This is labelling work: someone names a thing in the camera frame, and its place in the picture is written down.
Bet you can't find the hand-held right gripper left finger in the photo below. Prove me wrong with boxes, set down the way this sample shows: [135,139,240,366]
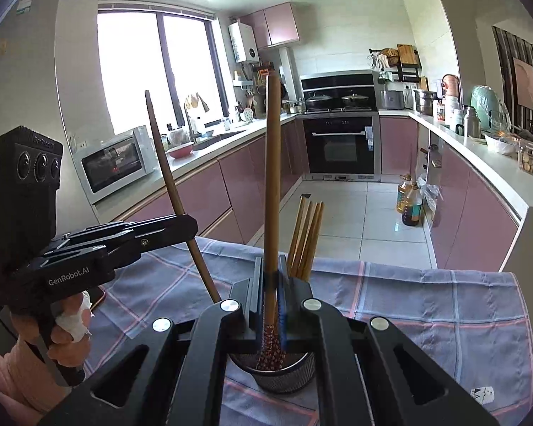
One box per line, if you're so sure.
[38,255,267,426]

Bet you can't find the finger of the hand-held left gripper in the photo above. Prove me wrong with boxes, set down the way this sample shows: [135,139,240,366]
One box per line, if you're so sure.
[107,214,200,256]
[64,215,178,242]

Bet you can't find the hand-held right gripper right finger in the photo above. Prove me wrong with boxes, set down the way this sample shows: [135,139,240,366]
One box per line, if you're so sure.
[276,255,500,426]

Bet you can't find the black mesh holder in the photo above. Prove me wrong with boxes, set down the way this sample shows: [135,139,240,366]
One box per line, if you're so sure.
[228,350,316,393]

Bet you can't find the bundle of wooden chopsticks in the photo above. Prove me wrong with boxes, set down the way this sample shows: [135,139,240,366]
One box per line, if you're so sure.
[286,200,325,282]

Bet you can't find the single chopstick red patterned end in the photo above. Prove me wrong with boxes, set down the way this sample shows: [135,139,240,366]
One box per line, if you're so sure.
[255,73,285,371]
[144,89,223,305]

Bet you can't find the person's left forearm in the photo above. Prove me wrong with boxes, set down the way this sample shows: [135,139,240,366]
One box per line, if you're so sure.
[0,337,76,418]

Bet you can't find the person's left hand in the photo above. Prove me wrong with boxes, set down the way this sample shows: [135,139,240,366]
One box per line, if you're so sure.
[9,292,94,381]

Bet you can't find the dark smartphone bronze rim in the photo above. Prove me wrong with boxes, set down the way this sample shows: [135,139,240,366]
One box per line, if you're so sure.
[84,285,106,313]

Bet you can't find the white countertop oven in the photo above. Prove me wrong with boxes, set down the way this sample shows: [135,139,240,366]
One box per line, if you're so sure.
[73,125,156,205]

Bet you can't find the pink bowl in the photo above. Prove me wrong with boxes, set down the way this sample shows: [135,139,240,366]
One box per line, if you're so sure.
[166,141,195,159]

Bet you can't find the pink base cabinets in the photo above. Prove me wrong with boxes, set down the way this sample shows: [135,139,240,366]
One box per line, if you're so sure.
[124,118,309,245]
[379,115,520,271]

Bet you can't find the kitchen sink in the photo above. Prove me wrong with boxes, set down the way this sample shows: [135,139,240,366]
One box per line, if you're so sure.
[193,130,245,149]

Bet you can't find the steel kitchen faucet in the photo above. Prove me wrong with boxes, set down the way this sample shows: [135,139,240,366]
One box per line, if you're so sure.
[184,102,205,143]

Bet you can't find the grey refrigerator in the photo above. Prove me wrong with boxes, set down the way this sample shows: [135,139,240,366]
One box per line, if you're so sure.
[0,0,101,271]

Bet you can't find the blue plaid tablecloth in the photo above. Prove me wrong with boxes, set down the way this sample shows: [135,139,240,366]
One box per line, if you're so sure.
[86,236,533,426]

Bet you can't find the dark cooking oil bottle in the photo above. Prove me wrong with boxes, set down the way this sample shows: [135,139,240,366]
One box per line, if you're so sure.
[402,182,424,227]

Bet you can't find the large kitchen window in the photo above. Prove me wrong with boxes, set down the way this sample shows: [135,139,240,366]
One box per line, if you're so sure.
[97,2,229,136]

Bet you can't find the black built-in oven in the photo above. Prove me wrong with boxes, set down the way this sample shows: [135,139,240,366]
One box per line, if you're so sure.
[302,113,380,182]

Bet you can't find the white plastic bag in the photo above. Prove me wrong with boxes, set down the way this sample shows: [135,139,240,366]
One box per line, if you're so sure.
[420,176,440,214]

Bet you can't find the black wok with lid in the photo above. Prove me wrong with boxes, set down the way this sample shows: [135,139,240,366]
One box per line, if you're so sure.
[304,92,334,109]
[341,93,374,108]

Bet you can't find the black integrated stove hood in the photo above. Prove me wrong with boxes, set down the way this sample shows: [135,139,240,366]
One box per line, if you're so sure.
[301,71,379,111]

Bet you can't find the steel steamer pot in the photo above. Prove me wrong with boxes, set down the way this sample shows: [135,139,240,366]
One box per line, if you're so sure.
[414,89,438,116]

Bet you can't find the white plastic bottles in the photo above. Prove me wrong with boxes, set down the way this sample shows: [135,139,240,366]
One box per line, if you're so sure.
[444,95,465,127]

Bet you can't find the steel thermos bottle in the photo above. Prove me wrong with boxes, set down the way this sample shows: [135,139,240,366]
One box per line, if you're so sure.
[464,106,480,138]

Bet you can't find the white bowl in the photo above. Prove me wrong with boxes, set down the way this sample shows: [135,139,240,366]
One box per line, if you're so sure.
[484,132,518,156]

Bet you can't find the pink electric kettle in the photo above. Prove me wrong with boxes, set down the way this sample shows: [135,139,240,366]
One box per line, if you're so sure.
[441,74,460,98]

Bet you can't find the wooden cutting board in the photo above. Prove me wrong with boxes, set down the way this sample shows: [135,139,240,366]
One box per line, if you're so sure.
[397,44,418,68]

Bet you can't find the mint green kitchen appliance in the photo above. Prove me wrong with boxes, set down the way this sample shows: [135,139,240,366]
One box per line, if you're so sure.
[471,85,505,131]

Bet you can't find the clear plastic cookie box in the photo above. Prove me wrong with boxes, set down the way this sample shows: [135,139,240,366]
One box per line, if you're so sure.
[517,140,533,176]

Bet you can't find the white wall water heater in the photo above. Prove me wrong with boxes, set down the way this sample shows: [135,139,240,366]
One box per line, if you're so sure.
[228,22,260,64]

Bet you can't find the pink wall cabinets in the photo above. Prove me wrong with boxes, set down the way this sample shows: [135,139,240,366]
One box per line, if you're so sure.
[240,2,300,50]

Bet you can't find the black wall rack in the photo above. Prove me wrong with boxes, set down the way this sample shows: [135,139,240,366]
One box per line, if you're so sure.
[368,47,422,83]

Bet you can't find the framed wall picture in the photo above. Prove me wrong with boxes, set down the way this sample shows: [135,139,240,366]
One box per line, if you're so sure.
[512,57,533,109]

